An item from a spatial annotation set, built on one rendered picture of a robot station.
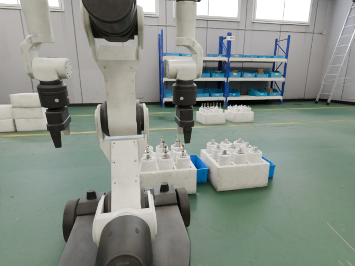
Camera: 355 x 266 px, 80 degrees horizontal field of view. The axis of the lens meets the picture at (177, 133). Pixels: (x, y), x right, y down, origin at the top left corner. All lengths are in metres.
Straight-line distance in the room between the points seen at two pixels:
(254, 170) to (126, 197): 1.03
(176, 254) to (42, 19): 0.85
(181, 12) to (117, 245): 0.69
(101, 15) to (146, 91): 5.93
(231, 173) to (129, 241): 1.04
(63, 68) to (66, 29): 5.97
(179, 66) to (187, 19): 0.14
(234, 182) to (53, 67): 1.27
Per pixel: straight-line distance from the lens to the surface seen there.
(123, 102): 0.80
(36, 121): 3.82
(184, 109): 0.77
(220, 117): 3.76
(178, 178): 1.43
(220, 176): 1.51
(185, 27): 0.76
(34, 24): 0.80
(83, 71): 6.57
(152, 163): 1.40
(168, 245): 0.88
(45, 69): 0.80
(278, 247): 1.22
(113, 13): 0.56
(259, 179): 1.67
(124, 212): 0.75
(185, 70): 0.76
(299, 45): 8.43
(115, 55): 0.80
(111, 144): 0.86
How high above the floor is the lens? 0.76
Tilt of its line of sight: 14 degrees down
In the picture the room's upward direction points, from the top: straight up
